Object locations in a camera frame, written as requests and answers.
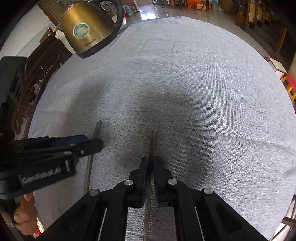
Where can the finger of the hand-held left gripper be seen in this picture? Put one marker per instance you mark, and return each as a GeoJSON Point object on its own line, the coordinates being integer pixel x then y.
{"type": "Point", "coordinates": [67, 140]}
{"type": "Point", "coordinates": [90, 147]}

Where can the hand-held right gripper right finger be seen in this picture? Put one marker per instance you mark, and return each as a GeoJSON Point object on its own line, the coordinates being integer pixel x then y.
{"type": "Point", "coordinates": [155, 176]}

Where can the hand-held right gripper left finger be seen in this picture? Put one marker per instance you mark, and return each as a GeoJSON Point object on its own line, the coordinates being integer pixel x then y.
{"type": "Point", "coordinates": [145, 176]}

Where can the dark wooden chopstick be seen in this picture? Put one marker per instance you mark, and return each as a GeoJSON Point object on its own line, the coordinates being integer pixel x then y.
{"type": "Point", "coordinates": [152, 143]}
{"type": "Point", "coordinates": [89, 166]}

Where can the person's left hand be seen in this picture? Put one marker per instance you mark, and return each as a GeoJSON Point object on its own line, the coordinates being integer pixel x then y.
{"type": "Point", "coordinates": [24, 215]}

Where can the carved dark wooden chair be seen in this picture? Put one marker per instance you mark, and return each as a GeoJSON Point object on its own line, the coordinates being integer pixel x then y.
{"type": "Point", "coordinates": [44, 76]}

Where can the grey tablecloth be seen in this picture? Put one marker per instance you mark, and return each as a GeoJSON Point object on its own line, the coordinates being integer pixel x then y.
{"type": "Point", "coordinates": [196, 92]}

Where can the brass electric kettle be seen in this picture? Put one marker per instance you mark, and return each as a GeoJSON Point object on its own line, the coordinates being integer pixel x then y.
{"type": "Point", "coordinates": [90, 25]}

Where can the red and yellow stool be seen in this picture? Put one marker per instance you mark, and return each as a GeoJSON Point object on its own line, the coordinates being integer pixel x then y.
{"type": "Point", "coordinates": [291, 85]}

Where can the white square stool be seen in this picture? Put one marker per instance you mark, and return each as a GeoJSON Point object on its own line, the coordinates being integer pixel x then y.
{"type": "Point", "coordinates": [278, 66]}

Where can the orange cardboard box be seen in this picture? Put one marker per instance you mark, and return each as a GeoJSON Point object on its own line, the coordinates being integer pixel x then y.
{"type": "Point", "coordinates": [196, 5]}

